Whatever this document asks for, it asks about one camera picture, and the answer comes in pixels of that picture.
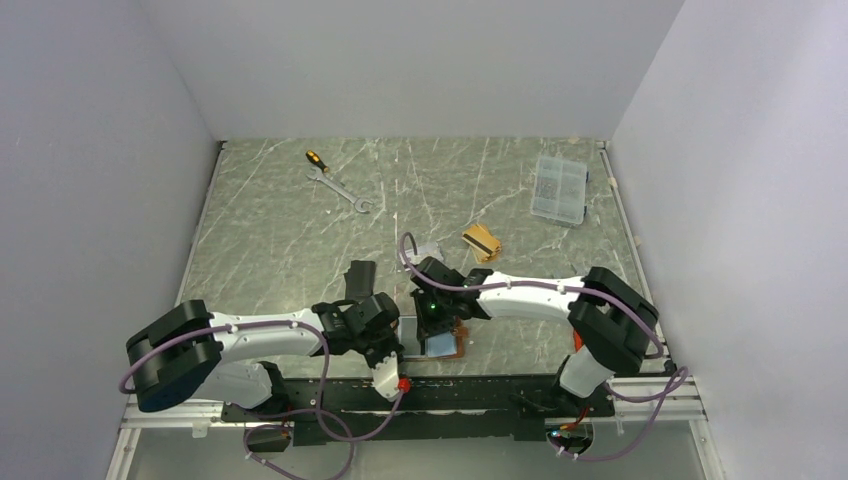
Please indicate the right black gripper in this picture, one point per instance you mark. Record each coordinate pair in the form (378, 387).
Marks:
(426, 325)

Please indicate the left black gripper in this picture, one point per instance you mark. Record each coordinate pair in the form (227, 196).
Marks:
(393, 345)

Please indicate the brown leather card holder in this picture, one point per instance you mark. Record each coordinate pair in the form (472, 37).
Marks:
(449, 345)

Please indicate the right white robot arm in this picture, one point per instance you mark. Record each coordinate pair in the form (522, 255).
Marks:
(615, 323)

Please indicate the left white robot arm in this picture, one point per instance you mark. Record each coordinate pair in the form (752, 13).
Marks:
(193, 353)

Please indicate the black card stack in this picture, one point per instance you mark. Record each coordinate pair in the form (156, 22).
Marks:
(360, 280)

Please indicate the gold card stack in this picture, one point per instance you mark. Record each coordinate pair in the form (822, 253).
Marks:
(484, 246)

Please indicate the clear plastic organizer box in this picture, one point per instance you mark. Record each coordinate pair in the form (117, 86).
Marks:
(560, 190)

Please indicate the silver open-end wrench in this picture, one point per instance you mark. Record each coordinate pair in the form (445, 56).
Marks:
(360, 204)

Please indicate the orange black screwdriver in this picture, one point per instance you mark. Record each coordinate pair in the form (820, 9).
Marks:
(314, 159)

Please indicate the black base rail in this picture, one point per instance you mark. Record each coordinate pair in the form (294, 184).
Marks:
(443, 407)

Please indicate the aluminium frame rail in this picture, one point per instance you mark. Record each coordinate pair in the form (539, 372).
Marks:
(628, 398)

